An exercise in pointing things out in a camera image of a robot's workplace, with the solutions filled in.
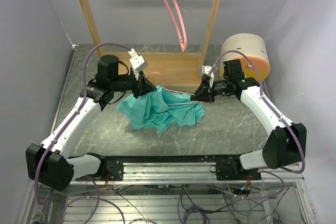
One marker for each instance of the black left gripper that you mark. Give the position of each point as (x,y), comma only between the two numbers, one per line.
(139,79)

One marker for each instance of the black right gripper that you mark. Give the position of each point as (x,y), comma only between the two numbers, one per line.
(204,94)

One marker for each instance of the thin pink wire hanger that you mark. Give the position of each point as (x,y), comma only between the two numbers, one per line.
(178,94)

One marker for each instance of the teal t shirt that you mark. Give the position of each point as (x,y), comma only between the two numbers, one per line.
(159,110)

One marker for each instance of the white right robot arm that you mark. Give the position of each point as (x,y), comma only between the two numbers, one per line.
(286,142)

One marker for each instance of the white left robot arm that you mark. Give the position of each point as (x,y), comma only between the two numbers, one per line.
(49,163)

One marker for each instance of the thick pink plastic hanger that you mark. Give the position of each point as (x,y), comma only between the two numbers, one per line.
(178,23)

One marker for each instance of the wooden clothes rack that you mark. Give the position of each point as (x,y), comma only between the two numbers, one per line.
(180,69)

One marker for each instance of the round drawer cabinet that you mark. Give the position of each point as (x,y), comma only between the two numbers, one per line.
(254,47)

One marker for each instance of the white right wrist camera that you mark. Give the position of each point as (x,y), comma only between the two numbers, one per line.
(206,71)

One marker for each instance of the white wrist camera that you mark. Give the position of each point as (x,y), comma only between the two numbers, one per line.
(137,61)
(206,71)

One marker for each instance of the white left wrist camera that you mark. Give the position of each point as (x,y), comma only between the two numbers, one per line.
(137,61)

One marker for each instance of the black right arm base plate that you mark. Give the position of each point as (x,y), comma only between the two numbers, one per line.
(229,167)

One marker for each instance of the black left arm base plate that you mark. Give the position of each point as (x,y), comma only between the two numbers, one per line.
(110,169)

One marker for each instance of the aluminium rail frame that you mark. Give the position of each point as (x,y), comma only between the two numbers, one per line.
(153,169)

